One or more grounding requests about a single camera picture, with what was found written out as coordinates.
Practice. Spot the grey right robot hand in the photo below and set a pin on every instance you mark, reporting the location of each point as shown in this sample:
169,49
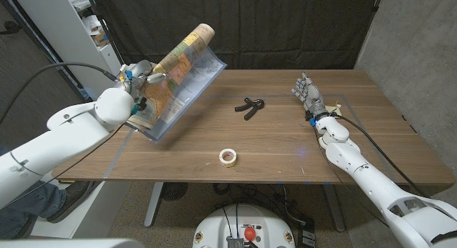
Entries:
312,96

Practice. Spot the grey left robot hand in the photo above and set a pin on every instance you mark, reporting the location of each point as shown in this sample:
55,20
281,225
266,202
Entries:
139,71

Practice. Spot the colourful map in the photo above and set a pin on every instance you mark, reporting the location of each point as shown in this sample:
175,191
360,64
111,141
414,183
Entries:
182,69

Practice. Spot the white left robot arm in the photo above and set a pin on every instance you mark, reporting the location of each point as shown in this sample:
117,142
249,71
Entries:
64,141

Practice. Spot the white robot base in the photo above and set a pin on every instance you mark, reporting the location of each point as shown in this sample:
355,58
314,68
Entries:
221,230

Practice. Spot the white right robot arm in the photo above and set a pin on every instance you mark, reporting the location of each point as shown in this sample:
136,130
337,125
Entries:
371,187

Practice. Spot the black clamp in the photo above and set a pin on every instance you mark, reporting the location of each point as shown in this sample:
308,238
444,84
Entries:
250,105

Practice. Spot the cream tape roll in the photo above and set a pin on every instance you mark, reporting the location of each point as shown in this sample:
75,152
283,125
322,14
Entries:
228,161

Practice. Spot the black backdrop stand pole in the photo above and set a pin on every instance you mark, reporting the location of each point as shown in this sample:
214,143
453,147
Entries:
107,33

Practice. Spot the cardboard box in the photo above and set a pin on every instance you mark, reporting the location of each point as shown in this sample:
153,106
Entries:
100,39

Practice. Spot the white shelf cabinet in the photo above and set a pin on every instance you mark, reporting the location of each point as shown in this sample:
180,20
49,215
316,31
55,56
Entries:
68,37

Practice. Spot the black backdrop curtain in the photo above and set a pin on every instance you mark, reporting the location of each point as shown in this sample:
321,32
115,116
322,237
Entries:
267,30

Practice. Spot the grey table leg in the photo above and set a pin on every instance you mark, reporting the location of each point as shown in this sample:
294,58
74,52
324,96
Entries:
153,205
333,208

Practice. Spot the round black floor grille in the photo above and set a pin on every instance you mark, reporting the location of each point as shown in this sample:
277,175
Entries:
174,191

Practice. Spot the black floor power strip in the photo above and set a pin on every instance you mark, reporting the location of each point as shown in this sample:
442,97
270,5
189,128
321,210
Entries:
307,237

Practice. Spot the red emergency button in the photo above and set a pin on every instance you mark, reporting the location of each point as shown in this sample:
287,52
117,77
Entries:
250,233

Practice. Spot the white robot torso edge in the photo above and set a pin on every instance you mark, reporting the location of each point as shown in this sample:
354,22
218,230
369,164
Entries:
71,243

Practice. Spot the person in blue jeans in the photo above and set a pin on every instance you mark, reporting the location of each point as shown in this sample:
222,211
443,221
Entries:
21,216

